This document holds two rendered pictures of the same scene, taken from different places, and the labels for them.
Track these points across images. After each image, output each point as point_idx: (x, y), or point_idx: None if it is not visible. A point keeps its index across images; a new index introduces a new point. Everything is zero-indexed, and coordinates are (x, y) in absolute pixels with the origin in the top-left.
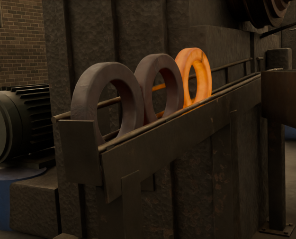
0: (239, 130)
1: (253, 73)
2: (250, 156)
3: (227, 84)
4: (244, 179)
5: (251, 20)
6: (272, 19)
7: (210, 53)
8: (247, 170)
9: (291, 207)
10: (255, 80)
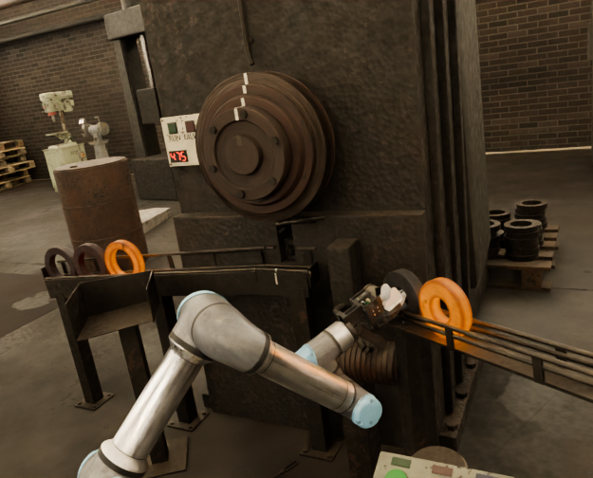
0: (251, 313)
1: (260, 265)
2: (287, 348)
3: (194, 267)
4: None
5: None
6: (253, 213)
7: (180, 239)
8: None
9: None
10: (200, 274)
